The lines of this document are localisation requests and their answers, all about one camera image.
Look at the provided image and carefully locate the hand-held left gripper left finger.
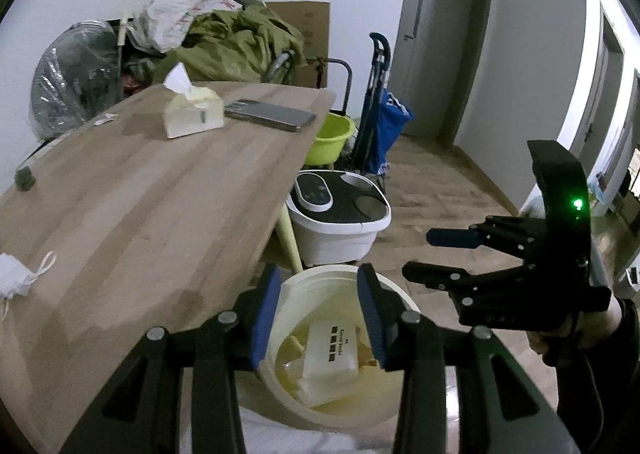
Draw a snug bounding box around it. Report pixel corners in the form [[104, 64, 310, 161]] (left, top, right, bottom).
[[60, 264, 282, 454]]

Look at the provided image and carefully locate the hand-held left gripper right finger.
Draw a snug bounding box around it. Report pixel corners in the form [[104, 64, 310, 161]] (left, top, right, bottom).
[[356, 263, 583, 454]]

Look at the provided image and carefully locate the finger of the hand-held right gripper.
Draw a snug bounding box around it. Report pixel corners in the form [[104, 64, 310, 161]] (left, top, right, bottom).
[[426, 215, 549, 262], [402, 259, 551, 307]]

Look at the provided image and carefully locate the white carton box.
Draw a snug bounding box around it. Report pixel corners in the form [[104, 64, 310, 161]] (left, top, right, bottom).
[[300, 319, 368, 380]]

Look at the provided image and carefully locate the cream plastic bin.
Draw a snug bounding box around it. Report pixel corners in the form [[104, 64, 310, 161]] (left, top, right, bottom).
[[257, 264, 423, 430]]

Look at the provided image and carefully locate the person's right forearm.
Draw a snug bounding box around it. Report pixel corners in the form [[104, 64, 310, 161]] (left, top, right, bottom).
[[542, 299, 640, 454]]

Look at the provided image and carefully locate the person's right hand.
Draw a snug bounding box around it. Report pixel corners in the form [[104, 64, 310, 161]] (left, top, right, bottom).
[[530, 294, 623, 361]]

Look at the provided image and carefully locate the cream table leg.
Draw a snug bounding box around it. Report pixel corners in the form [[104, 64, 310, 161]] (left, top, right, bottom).
[[276, 208, 304, 275]]

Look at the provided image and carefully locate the white foot bath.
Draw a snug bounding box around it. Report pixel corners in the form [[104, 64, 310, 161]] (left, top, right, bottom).
[[286, 169, 392, 267]]

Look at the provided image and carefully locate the blue shopping trolley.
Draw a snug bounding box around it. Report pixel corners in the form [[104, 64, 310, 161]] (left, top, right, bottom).
[[347, 32, 415, 180]]

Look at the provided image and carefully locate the green plastic basin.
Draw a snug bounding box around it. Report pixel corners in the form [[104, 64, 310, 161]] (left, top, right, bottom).
[[304, 112, 358, 167]]

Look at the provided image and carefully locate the grey door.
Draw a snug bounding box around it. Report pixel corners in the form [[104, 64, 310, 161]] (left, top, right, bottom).
[[390, 0, 495, 147]]

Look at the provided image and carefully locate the smartphone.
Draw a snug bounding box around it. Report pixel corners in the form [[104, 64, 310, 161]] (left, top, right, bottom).
[[223, 99, 318, 133]]

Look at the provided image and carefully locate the yellow tissue pack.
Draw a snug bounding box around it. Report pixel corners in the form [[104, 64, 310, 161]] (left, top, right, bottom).
[[162, 61, 226, 139]]

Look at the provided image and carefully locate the cardboard sheet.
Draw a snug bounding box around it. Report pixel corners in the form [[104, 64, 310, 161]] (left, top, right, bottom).
[[265, 0, 332, 87]]

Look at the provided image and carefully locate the white face mask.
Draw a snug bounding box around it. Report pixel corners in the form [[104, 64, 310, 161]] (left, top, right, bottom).
[[0, 250, 57, 322]]

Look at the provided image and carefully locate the olive green cloth pile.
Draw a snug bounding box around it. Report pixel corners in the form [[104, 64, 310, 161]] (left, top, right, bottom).
[[152, 0, 308, 85]]

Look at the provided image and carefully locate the plastic wrapped fan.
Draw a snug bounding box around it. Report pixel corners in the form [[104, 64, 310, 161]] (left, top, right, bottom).
[[29, 20, 126, 141]]

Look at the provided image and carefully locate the white plastic bag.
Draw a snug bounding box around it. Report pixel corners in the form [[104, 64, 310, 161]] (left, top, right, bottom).
[[131, 0, 241, 54]]

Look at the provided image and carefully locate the white stick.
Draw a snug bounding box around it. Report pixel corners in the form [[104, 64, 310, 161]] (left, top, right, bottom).
[[117, 9, 128, 65]]

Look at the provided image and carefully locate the black metal frame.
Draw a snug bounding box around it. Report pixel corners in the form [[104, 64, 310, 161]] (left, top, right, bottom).
[[306, 55, 352, 116]]

